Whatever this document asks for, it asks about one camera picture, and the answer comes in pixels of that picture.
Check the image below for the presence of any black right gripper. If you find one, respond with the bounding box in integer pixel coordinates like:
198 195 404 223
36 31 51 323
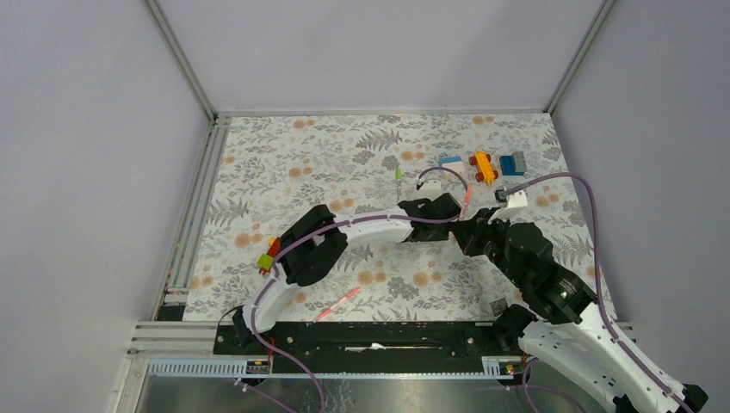
449 206 526 287

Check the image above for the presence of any red gel pen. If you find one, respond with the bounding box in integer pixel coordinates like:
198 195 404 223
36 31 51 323
459 184 473 220

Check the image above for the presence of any white green marker pen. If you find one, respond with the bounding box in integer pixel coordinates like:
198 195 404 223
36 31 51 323
394 166 402 202

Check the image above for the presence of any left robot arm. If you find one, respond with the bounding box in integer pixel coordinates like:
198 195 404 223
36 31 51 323
232 194 461 354

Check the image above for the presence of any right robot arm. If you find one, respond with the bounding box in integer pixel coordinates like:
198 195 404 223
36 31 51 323
449 209 708 412

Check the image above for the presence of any blue white toy block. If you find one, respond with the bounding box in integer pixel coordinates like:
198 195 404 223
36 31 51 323
439 156 466 177

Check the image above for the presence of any orange toy car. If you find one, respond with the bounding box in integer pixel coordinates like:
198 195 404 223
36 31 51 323
468 151 498 185

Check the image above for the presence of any blue grey toy block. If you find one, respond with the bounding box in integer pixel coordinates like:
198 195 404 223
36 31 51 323
499 151 527 176

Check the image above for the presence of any floral patterned table mat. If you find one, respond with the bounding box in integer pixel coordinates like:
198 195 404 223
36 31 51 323
183 114 595 322

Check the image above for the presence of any red green toy car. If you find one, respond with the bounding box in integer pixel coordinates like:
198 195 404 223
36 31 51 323
257 237 281 275

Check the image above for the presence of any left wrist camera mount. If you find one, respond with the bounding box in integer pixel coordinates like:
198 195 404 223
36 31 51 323
416 179 443 200

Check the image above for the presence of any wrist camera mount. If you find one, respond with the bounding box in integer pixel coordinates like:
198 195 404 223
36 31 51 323
416 179 443 200
491 188 528 221

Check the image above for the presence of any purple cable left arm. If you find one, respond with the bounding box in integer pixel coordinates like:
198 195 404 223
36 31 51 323
248 166 470 413

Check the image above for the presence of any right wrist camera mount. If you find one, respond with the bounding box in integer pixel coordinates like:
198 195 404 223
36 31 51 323
491 188 528 221

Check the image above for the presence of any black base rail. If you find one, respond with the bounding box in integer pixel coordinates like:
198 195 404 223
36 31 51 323
213 322 523 372

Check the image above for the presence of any white slotted cable duct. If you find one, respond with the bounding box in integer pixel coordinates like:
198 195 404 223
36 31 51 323
148 355 522 379

